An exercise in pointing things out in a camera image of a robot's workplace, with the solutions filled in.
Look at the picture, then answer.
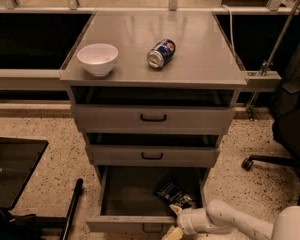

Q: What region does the blue chip bag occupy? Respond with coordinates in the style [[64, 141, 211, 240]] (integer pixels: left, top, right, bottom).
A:
[[155, 177, 195, 209]]

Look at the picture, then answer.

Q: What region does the blue soda can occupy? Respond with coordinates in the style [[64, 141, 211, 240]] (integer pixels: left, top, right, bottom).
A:
[[147, 39, 176, 69]]

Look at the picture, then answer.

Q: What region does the black office chair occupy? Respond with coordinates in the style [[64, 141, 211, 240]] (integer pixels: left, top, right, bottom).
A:
[[241, 17, 300, 207]]

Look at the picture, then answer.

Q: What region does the top grey drawer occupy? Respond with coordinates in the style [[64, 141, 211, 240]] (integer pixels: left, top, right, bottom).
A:
[[70, 86, 237, 136]]

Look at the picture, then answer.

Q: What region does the grey metal drawer cabinet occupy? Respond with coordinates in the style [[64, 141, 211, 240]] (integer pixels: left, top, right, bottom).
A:
[[59, 10, 248, 234]]

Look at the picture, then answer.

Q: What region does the middle grey drawer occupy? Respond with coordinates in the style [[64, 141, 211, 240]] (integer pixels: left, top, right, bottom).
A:
[[86, 133, 220, 168]]

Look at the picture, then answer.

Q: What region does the black floor bar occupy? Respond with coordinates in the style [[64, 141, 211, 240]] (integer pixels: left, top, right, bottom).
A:
[[59, 178, 83, 240]]

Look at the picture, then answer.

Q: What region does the bottom grey drawer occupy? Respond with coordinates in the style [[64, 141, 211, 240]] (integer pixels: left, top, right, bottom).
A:
[[87, 166, 209, 233]]

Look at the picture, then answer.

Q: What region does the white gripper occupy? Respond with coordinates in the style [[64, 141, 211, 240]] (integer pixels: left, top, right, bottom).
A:
[[162, 204, 210, 240]]

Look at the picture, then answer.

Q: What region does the white ceramic bowl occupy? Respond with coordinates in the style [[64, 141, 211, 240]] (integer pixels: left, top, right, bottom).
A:
[[77, 43, 118, 77]]

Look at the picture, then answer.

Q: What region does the grey drawer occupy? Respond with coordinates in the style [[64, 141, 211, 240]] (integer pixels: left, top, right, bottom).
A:
[[70, 86, 237, 136], [87, 166, 209, 233], [86, 133, 220, 168]]

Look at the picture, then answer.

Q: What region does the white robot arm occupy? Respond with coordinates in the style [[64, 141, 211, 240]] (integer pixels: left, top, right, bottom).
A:
[[162, 199, 300, 240]]

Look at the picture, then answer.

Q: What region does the grey metal shelf rail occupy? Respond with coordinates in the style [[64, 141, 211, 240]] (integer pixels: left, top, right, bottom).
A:
[[0, 69, 64, 91]]

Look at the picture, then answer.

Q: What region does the white cable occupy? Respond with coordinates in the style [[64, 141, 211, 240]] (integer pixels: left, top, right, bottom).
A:
[[220, 4, 238, 60]]

